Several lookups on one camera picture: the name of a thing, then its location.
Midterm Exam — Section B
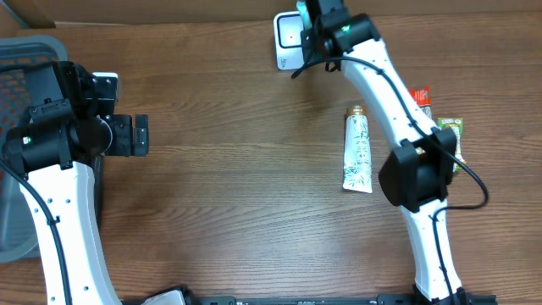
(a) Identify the white tube gold cap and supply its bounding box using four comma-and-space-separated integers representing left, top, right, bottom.
343, 106, 373, 193

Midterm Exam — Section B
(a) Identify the orange spaghetti packet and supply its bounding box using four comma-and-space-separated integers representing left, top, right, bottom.
409, 86, 433, 119

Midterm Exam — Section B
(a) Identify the green snack pouch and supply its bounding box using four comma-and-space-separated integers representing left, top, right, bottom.
437, 117, 465, 164

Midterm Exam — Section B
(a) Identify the teal snack packet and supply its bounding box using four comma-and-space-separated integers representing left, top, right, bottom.
296, 0, 312, 30

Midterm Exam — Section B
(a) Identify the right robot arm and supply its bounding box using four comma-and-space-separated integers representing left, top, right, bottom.
296, 1, 468, 304

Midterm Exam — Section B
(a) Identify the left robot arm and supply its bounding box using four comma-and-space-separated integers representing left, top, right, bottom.
1, 61, 149, 304

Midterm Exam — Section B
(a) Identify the white barcode scanner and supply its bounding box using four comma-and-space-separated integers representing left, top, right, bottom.
274, 11, 304, 70

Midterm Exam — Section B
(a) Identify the grey plastic shopping basket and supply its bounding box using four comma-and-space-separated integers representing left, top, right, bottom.
0, 34, 105, 263

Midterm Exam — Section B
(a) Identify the brown cardboard backdrop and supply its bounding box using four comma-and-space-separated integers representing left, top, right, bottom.
5, 0, 541, 28

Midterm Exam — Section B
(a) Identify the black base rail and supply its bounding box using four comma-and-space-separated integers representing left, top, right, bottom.
120, 293, 499, 305

